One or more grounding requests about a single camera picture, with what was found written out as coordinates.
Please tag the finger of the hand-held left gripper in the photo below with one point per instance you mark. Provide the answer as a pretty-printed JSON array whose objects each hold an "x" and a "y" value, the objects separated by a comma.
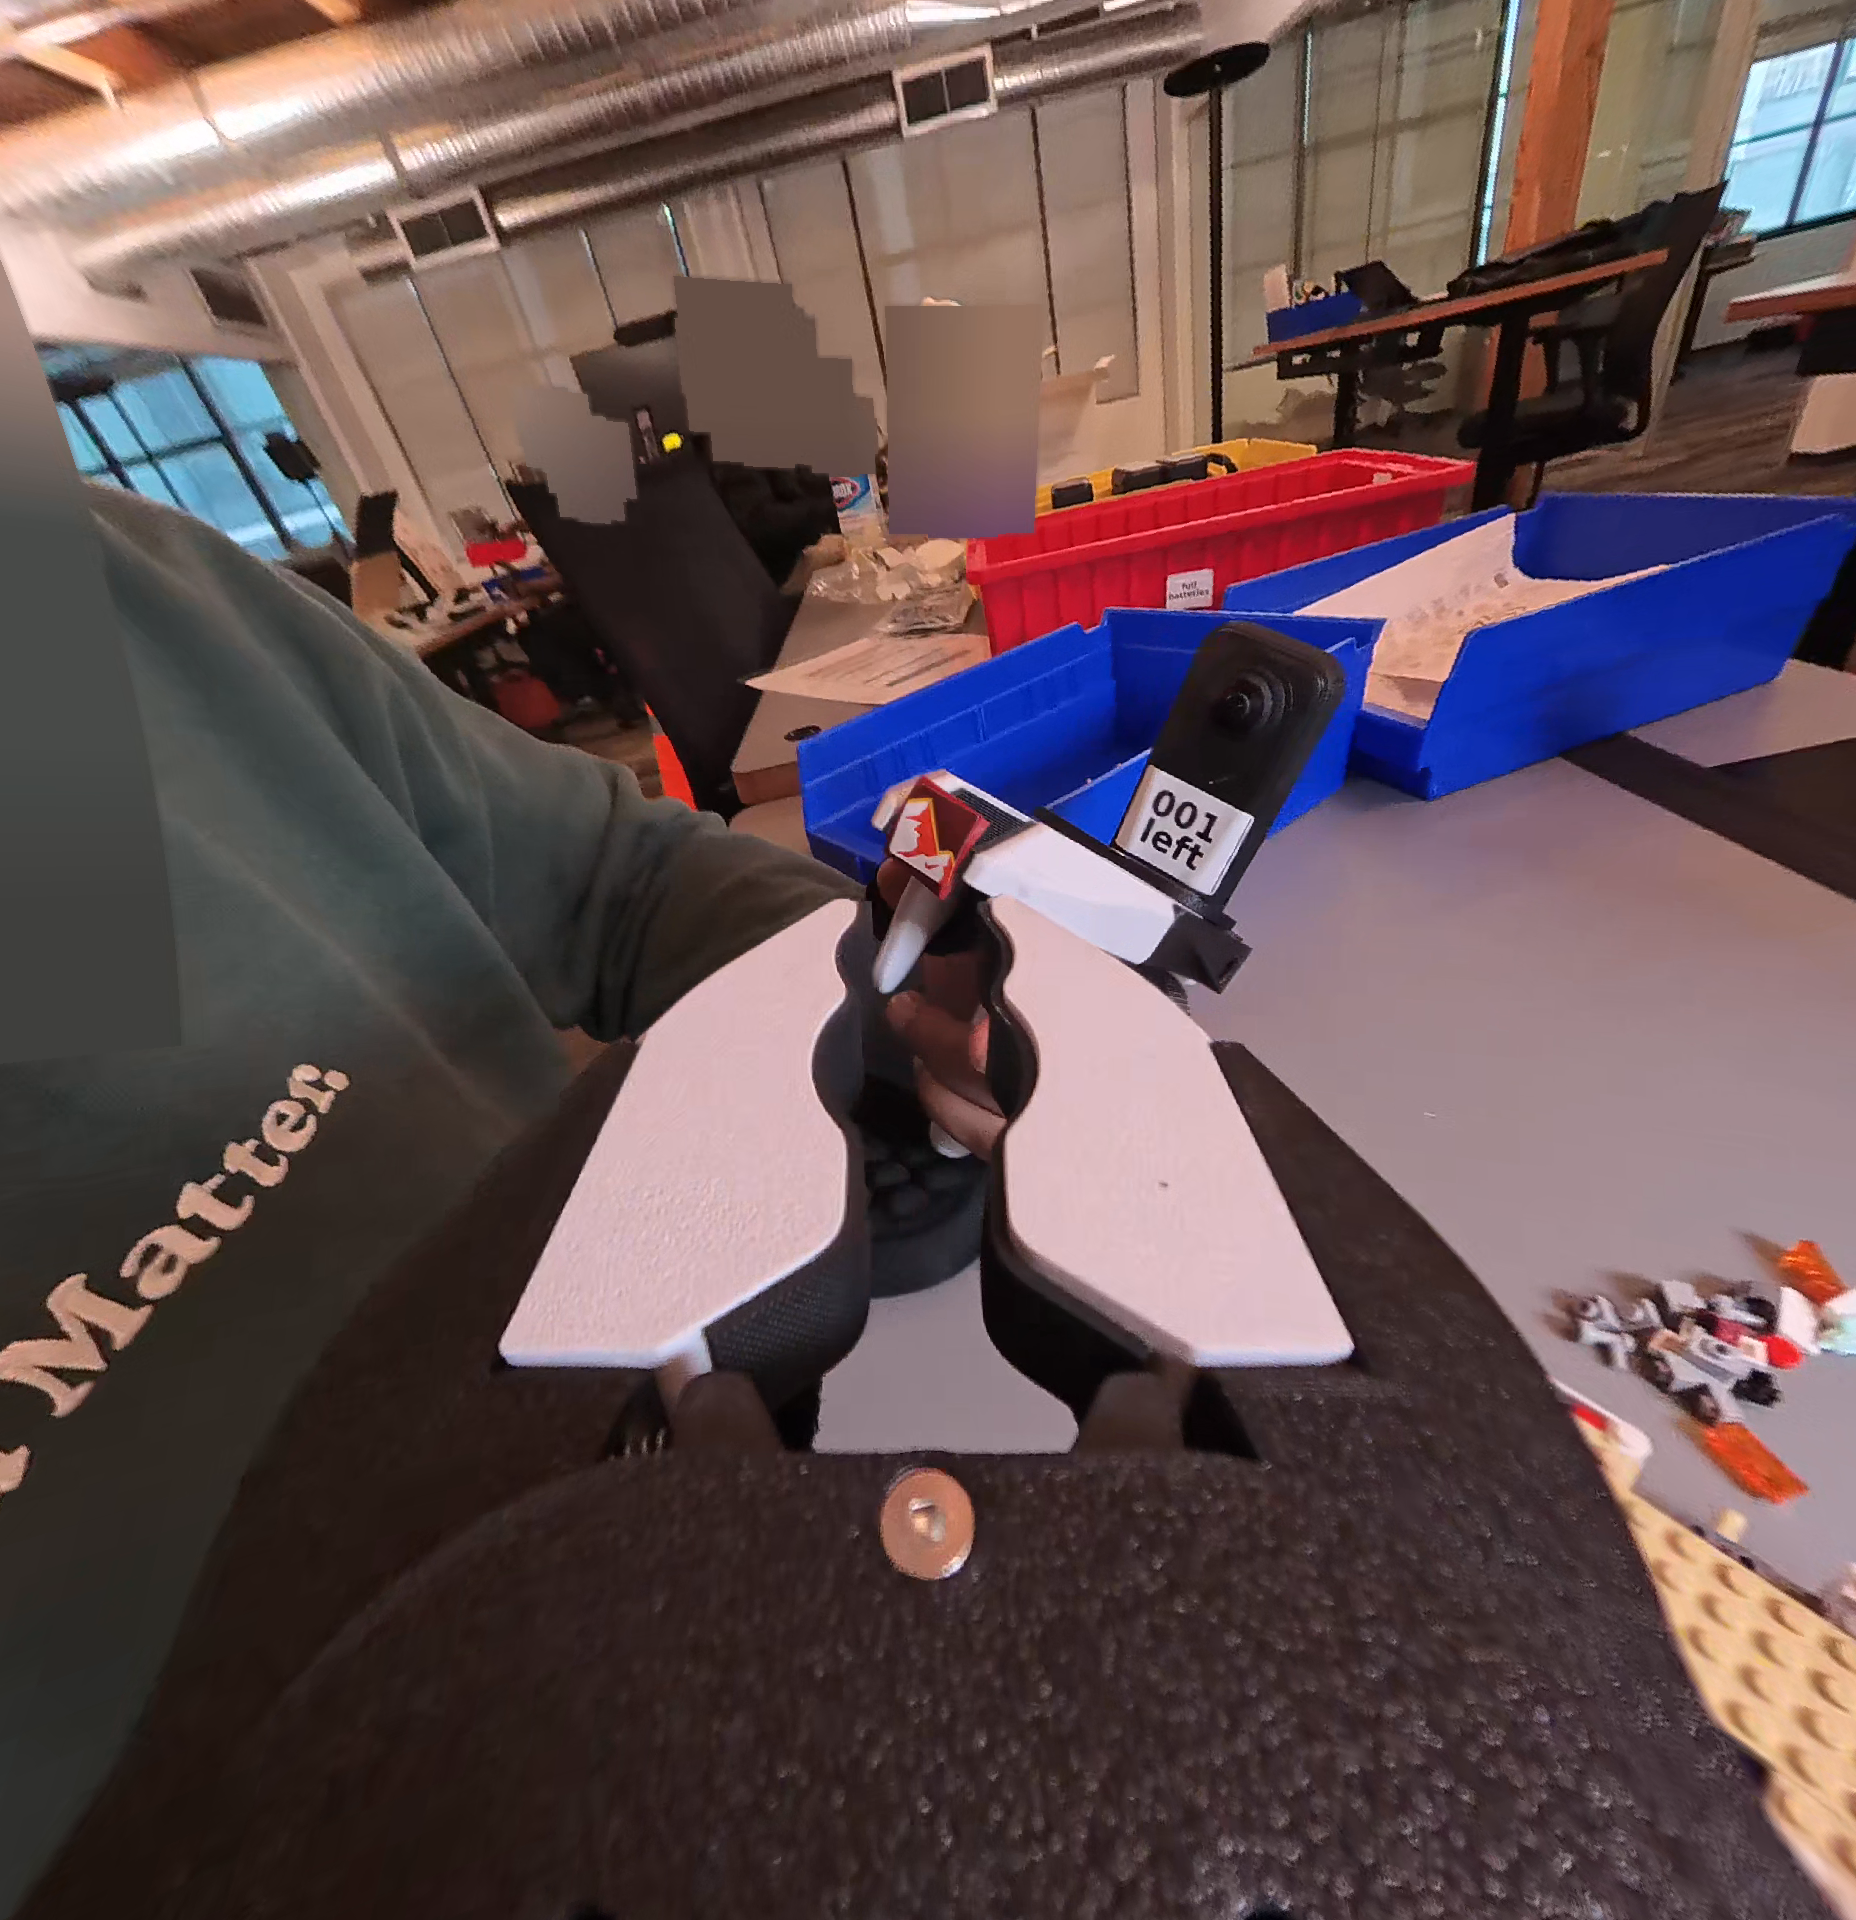
[
  {"x": 1071, "y": 894},
  {"x": 1004, "y": 809}
]

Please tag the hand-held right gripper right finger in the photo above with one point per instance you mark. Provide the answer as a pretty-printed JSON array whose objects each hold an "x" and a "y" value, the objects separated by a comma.
[{"x": 1153, "y": 1185}]

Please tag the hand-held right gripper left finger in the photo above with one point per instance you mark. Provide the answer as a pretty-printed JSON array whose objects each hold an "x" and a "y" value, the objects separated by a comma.
[{"x": 687, "y": 1169}]

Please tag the grey desk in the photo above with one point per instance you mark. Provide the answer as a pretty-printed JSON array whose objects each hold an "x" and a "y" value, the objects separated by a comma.
[{"x": 1467, "y": 1051}]

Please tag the wooden top standing desk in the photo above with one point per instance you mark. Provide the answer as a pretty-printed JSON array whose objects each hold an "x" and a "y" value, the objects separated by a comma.
[{"x": 1467, "y": 300}]

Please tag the empty blue storage bin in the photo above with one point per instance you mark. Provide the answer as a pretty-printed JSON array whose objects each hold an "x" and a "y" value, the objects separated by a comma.
[{"x": 1020, "y": 720}]

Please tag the grey background table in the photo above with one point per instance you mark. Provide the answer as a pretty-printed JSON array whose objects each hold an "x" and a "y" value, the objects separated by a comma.
[{"x": 837, "y": 720}]

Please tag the red storage bin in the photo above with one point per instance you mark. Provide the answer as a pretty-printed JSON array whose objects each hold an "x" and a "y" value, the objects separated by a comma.
[{"x": 1167, "y": 540}]

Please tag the black padded cushion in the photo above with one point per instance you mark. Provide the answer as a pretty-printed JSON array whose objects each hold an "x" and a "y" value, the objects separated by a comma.
[{"x": 914, "y": 1215}]

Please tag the clear plastic bags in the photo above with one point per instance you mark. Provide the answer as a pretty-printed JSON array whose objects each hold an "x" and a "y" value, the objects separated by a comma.
[{"x": 897, "y": 577}]

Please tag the white paper sheet in bin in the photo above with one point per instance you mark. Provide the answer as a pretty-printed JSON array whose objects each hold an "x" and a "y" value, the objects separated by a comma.
[{"x": 1467, "y": 599}]

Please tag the yellow storage bin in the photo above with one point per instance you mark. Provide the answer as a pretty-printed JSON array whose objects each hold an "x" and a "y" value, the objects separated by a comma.
[{"x": 1275, "y": 450}]

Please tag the orange plastic object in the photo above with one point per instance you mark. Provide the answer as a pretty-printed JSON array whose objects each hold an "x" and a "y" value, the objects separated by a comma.
[{"x": 677, "y": 767}]

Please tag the wipes canister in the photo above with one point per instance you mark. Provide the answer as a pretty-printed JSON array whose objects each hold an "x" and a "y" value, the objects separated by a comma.
[{"x": 857, "y": 507}]

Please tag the black fabric panel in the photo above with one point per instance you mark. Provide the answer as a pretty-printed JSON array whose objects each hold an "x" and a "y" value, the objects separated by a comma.
[{"x": 672, "y": 631}]

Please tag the blue storage bin with paper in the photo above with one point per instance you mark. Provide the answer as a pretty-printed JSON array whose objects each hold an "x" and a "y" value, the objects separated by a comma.
[{"x": 1619, "y": 661}]

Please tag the black floor lamp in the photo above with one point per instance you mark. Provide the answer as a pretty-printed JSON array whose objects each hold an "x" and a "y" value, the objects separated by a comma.
[{"x": 1215, "y": 226}]

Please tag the black office chair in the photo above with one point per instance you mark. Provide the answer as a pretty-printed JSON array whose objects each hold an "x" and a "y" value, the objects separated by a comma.
[{"x": 1619, "y": 345}]

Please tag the pile of small grey bricks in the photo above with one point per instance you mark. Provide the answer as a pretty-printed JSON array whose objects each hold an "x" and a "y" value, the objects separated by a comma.
[{"x": 1678, "y": 1341}]

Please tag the cluttered wooden table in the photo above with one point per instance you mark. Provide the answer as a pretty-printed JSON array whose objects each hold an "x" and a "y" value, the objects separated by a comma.
[{"x": 449, "y": 599}]

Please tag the orange transparent studded brick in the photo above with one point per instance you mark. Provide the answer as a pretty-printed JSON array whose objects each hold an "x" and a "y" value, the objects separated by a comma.
[{"x": 1752, "y": 1464}]

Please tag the orange transparent slope piece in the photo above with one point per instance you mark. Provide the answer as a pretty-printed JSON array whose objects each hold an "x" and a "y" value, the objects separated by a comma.
[{"x": 1807, "y": 1273}]

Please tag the white air vent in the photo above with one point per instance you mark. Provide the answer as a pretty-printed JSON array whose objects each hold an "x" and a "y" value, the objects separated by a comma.
[
  {"x": 441, "y": 226},
  {"x": 945, "y": 91}
]

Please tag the tan and dark red brick model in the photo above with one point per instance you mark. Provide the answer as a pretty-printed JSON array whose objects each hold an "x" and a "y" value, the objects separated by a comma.
[{"x": 1769, "y": 1652}]

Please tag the large office window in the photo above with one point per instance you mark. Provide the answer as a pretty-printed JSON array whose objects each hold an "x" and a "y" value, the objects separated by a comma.
[{"x": 192, "y": 450}]

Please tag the silver air duct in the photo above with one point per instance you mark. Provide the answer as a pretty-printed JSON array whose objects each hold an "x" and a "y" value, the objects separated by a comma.
[
  {"x": 418, "y": 91},
  {"x": 719, "y": 173}
]

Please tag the office window with dark frame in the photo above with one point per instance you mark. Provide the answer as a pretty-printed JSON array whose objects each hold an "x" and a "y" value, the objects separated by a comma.
[{"x": 1805, "y": 135}]

